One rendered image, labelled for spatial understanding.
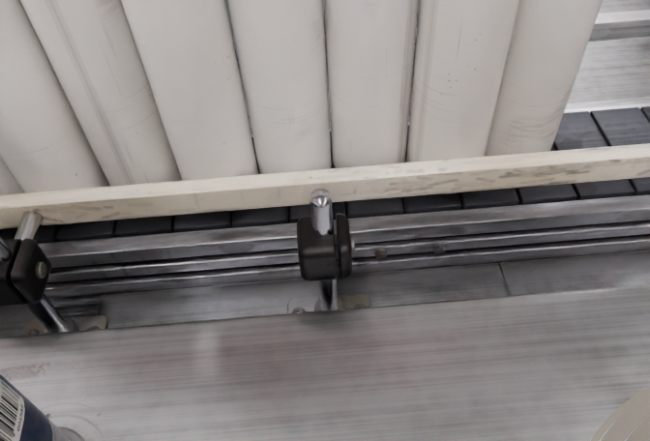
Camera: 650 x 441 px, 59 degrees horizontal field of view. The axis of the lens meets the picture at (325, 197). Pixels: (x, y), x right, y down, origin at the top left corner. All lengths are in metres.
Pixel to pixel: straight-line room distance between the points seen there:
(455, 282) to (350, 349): 0.12
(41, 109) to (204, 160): 0.09
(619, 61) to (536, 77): 0.28
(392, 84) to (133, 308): 0.23
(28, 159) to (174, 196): 0.09
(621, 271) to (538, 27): 0.19
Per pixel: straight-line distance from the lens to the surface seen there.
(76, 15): 0.32
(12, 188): 0.42
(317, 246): 0.31
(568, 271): 0.43
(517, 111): 0.37
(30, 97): 0.35
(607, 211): 0.41
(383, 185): 0.35
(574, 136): 0.45
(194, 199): 0.36
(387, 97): 0.34
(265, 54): 0.31
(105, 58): 0.33
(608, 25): 0.42
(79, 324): 0.42
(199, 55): 0.31
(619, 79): 0.61
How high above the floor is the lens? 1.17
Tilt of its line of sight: 48 degrees down
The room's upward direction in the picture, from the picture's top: 4 degrees counter-clockwise
